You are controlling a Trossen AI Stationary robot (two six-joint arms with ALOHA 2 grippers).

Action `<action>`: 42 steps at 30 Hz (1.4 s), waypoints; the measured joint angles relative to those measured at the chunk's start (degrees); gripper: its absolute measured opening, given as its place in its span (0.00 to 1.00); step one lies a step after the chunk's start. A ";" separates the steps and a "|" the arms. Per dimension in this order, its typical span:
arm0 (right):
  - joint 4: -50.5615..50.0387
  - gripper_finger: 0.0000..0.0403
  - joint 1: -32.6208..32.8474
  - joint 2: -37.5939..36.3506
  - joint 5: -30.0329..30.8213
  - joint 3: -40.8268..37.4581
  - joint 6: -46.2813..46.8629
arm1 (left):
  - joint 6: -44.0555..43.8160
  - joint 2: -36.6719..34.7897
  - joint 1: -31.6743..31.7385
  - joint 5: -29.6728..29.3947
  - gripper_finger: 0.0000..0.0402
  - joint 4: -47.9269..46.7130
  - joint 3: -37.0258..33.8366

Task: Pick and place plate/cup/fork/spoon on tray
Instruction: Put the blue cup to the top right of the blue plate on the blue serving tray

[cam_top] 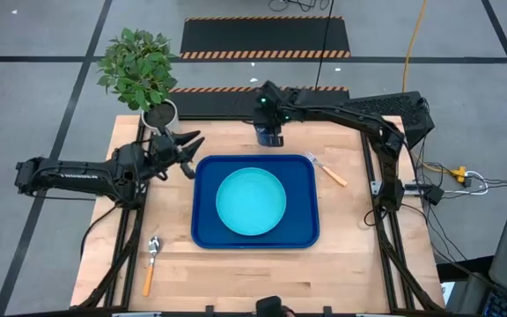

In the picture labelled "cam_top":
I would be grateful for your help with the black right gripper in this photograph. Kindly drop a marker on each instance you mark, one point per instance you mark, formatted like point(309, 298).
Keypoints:
point(271, 110)

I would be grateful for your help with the blue plastic tray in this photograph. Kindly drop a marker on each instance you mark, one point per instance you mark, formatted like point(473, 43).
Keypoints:
point(302, 211)

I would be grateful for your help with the green leafy plant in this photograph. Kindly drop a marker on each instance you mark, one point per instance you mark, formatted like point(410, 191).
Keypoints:
point(137, 66)

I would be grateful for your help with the black power adapter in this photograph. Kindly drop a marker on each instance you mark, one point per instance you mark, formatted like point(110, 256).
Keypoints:
point(435, 194)

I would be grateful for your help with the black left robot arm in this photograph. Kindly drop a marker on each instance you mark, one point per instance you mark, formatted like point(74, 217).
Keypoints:
point(73, 176)

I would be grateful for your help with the dark blue cup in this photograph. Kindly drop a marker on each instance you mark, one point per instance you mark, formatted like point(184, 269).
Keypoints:
point(266, 137)

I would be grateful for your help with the black computer tower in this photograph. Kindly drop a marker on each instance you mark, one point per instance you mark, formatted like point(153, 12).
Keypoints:
point(407, 110)

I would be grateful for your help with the turquoise round plate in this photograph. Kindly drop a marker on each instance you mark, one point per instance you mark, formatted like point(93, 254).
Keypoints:
point(251, 201)

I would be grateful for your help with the black aluminium table frame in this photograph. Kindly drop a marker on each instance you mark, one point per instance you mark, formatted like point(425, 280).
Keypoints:
point(126, 246)

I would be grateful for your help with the black hazard-striped floor mat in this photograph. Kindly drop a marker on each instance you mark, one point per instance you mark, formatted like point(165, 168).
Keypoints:
point(262, 37)
point(218, 105)

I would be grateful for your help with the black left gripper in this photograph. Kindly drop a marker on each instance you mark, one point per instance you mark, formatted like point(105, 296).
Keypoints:
point(167, 152)

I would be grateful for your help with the white plant pot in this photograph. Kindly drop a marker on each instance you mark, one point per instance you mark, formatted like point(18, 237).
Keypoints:
point(161, 115)

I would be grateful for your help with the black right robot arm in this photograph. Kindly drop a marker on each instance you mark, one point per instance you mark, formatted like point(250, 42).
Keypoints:
point(350, 115)

